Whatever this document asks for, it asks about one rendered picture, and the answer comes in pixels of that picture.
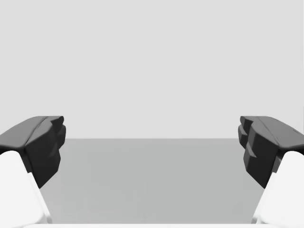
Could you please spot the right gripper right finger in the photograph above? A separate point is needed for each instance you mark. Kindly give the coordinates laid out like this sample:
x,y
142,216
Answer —
x,y
263,154

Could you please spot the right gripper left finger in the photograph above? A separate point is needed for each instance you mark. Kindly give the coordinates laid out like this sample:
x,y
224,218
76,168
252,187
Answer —
x,y
35,152

